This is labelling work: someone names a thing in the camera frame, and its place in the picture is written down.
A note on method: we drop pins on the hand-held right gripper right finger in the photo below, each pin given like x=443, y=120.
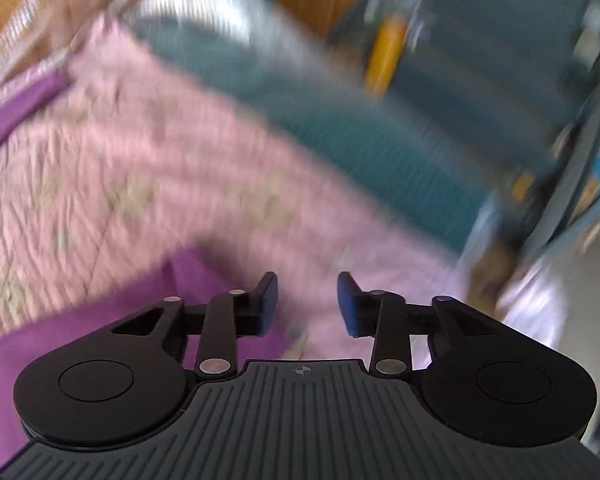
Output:
x=345, y=305

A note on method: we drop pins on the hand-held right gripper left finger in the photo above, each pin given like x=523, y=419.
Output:
x=268, y=304

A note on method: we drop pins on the purple bed sheet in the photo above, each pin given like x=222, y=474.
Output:
x=105, y=320

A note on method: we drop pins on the yellow bottle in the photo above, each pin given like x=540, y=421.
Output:
x=386, y=52

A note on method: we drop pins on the pink quilted blanket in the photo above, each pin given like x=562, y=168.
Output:
x=145, y=160

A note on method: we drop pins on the dark teal cloth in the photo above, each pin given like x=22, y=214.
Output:
x=330, y=115

